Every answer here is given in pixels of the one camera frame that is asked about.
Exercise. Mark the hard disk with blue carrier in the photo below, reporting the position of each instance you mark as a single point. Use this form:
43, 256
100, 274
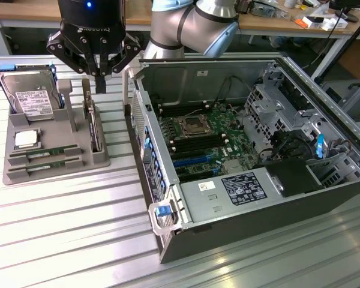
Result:
33, 90

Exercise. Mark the CPU socket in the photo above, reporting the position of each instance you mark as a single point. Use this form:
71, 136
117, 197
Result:
193, 126

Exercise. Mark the silver power supply unit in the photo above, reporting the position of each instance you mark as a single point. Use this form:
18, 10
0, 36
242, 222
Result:
204, 207

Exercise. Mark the blue expansion slot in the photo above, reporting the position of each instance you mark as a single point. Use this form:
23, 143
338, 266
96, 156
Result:
192, 162

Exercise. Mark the green RAM stick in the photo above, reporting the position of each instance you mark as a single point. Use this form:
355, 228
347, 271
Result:
45, 153
46, 166

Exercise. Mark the white cup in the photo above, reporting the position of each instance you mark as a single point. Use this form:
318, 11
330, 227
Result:
291, 3

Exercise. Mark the gray metal drive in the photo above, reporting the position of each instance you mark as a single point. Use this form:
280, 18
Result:
264, 11

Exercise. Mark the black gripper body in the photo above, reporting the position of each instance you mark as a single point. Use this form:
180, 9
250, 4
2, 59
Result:
91, 18

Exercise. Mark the brown cardboard box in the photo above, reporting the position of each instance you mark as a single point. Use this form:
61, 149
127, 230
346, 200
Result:
357, 63

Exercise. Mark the black expansion slot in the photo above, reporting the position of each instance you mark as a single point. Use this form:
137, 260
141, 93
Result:
187, 154

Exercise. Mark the green motherboard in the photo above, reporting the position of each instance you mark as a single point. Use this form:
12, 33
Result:
237, 141

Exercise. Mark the wooden desk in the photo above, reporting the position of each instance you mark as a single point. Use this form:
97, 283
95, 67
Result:
288, 25
18, 9

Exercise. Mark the blue case latch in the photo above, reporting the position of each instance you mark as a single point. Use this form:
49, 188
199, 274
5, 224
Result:
163, 211

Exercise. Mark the gray parts rack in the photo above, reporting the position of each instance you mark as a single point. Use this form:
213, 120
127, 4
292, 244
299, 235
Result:
100, 157

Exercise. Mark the blue disk bay tab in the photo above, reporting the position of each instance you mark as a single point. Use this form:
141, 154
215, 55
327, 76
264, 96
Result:
320, 147

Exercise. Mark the open black PC case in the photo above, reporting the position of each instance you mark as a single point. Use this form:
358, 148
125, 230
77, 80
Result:
258, 228

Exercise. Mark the black monitor base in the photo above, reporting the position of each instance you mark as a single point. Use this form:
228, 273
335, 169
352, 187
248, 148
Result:
349, 16

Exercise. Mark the silver CPU chip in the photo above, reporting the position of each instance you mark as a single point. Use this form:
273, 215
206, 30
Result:
27, 139

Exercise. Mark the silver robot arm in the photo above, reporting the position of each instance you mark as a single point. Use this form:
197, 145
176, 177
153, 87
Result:
192, 27

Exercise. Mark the silver chipset heatsink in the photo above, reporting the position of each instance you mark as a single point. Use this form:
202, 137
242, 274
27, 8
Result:
234, 166

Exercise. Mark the black RAM slot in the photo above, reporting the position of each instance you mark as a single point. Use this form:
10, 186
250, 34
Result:
200, 147
198, 138
184, 113
184, 110
199, 141
182, 105
199, 144

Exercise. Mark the orange white small box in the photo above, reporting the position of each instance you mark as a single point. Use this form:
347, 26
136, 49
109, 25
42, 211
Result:
301, 22

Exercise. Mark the white case sticker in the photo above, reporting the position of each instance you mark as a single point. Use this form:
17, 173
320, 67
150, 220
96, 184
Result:
202, 73

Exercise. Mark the silver metal disk bay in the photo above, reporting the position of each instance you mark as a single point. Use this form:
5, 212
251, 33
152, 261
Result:
288, 120

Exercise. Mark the black tripod pole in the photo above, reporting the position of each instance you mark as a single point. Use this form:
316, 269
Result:
342, 49

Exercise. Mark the black plastic fan shroud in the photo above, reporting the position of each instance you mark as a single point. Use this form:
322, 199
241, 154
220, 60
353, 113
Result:
294, 177

